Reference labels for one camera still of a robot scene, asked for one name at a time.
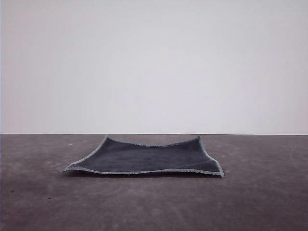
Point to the purple towel with grey hem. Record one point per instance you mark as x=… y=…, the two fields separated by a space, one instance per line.
x=144 y=158

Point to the grey table cloth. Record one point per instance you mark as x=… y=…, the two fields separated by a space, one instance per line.
x=154 y=207

